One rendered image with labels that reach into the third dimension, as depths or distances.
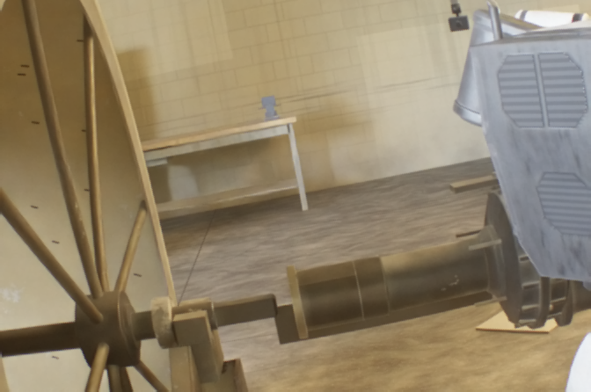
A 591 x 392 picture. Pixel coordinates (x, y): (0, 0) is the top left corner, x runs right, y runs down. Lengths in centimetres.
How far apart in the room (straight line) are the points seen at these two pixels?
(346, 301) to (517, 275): 31
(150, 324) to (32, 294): 94
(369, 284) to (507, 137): 69
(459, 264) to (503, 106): 70
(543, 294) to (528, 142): 66
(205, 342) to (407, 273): 38
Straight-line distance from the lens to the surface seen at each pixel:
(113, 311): 168
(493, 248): 168
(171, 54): 971
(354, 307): 166
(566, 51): 94
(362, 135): 972
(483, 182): 168
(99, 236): 182
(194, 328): 165
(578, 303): 176
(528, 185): 103
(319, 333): 181
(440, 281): 167
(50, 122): 162
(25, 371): 263
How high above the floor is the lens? 134
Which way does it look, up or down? 6 degrees down
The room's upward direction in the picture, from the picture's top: 11 degrees counter-clockwise
